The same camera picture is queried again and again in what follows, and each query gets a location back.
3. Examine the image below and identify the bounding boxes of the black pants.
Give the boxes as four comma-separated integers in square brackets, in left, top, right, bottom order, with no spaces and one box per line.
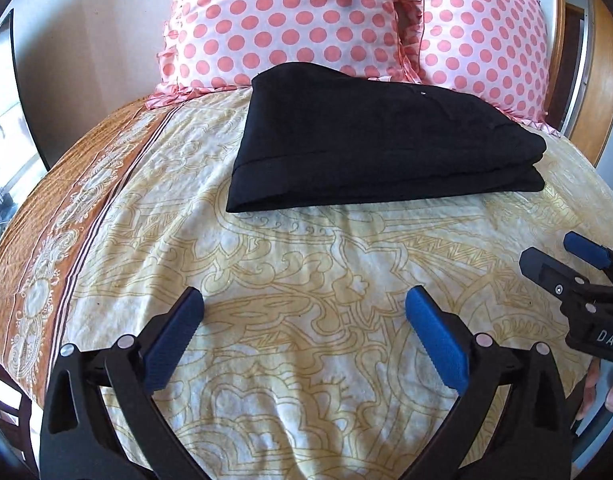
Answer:
[226,63,546,212]

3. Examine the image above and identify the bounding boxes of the orange patterned bedspread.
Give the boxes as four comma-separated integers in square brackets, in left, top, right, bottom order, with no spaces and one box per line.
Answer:
[0,90,613,479]

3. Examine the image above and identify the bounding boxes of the dark wooden chair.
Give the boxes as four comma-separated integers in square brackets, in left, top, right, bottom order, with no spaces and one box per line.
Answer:
[0,365,40,479]

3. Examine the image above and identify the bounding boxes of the left pink polka-dot pillow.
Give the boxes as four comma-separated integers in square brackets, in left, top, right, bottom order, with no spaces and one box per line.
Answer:
[148,0,419,107]

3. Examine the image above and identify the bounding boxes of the pink polka-dot pillow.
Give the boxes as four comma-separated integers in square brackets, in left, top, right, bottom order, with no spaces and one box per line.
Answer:
[148,0,419,107]
[403,0,559,136]

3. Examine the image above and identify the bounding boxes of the person's right hand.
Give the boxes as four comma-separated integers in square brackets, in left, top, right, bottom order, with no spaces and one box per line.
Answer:
[573,358,613,421]

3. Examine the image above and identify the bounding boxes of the wooden door frame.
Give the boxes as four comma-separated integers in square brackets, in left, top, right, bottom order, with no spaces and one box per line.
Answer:
[540,0,613,166]

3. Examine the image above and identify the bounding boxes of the wall mirror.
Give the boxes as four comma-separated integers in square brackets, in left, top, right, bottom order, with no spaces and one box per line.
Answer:
[0,12,47,239]

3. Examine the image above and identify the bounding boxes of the right pink polka-dot pillow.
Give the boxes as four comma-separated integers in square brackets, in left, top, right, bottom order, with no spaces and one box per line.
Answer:
[403,0,559,136]

